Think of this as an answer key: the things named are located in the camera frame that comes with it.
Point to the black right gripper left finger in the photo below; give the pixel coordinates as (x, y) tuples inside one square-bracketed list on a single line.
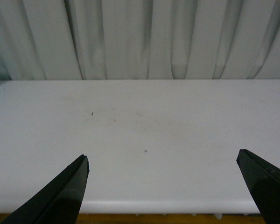
[(59, 202)]

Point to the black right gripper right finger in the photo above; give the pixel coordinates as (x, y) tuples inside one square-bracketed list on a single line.
[(263, 181)]

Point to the grey pleated curtain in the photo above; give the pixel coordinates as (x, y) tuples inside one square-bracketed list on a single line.
[(139, 39)]

